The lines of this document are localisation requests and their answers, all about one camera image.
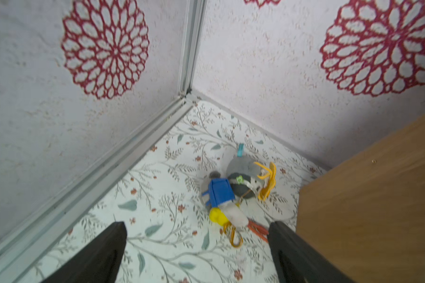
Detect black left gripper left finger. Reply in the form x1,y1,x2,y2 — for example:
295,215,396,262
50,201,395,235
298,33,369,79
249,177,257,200
44,222,127,283

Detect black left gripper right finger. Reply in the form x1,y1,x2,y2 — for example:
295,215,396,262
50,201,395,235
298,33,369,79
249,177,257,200
268,221,353,283

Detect wooden three-tier shelf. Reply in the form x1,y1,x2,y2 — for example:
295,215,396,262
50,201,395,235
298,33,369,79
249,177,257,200
296,115,425,283

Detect aluminium frame rails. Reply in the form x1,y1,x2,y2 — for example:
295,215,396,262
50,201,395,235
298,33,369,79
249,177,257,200
0,1,204,283

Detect grey plush keychain toy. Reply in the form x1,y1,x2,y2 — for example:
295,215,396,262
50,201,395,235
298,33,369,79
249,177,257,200
226,143,277,201

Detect blue yellow keychain toy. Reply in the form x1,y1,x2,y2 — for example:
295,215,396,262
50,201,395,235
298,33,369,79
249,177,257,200
201,171,269,248

